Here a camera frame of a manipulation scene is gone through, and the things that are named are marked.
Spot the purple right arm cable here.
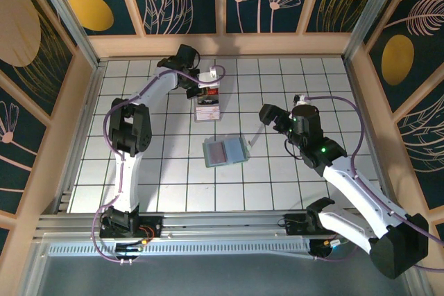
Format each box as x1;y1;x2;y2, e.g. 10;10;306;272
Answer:
303;96;444;273

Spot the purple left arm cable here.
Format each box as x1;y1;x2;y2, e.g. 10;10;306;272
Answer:
90;65;226;264

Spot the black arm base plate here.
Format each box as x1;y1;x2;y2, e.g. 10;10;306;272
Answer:
137;215;164;240
283;213;348;238

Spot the aluminium corner post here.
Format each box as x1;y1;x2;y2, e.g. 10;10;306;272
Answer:
29;0;103;68
342;0;407;63

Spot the yellow connector with wires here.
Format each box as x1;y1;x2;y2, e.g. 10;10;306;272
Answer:
324;238;350;250

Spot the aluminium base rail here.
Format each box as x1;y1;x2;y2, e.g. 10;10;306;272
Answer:
33;211;412;241

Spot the grey metal platform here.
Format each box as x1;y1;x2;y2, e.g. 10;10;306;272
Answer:
20;240;431;296

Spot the white card with pink lines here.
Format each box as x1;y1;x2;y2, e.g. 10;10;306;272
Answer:
194;107;221;123

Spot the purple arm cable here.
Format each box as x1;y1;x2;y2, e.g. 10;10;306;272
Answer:
303;96;444;273
90;65;226;264

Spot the perforated grey cable duct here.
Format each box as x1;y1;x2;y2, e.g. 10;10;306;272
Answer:
48;241;313;258

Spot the aluminium table side rail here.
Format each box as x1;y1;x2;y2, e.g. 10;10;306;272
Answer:
345;60;395;209
55;62;107;214

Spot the maroon card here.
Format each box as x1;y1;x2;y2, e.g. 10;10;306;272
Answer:
207;142;228;166

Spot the red orange wire bundle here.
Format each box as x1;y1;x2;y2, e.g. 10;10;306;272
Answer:
138;225;155;245

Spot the thin black cable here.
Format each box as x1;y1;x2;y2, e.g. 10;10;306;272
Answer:
284;136;306;160

